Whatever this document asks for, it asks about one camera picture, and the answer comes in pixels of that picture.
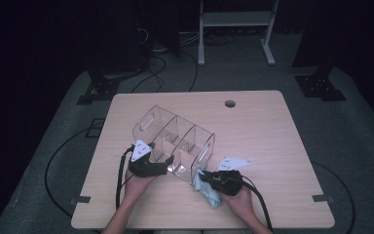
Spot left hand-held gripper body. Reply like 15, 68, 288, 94
128, 139, 169, 178

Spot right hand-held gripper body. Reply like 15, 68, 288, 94
207, 156, 252, 197

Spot light green cloth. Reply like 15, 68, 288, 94
192, 164, 223, 210

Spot clear plastic divided organizer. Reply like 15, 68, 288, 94
131, 104, 216, 186

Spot person's left hand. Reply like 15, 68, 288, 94
123, 168, 159, 205

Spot person's right hand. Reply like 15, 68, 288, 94
219, 187, 258, 222

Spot black tape square outline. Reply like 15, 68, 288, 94
85, 117, 106, 138

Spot grey tape strip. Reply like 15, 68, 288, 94
311, 193, 335, 203
69, 195, 92, 206

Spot black stand base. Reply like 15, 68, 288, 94
76, 69, 121, 105
294, 66, 347, 101

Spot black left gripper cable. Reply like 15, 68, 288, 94
115, 145, 135, 211

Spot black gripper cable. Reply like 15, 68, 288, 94
115, 145, 135, 211
242, 175, 275, 233

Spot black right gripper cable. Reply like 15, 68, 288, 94
242, 175, 275, 233

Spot black floor cable loops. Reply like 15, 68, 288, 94
131, 48, 199, 94

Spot long black floor cable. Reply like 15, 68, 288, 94
311, 161, 357, 234
44, 126, 92, 218

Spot white floor cables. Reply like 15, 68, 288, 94
177, 29, 203, 47

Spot white metal table frame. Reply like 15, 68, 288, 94
197, 0, 281, 67

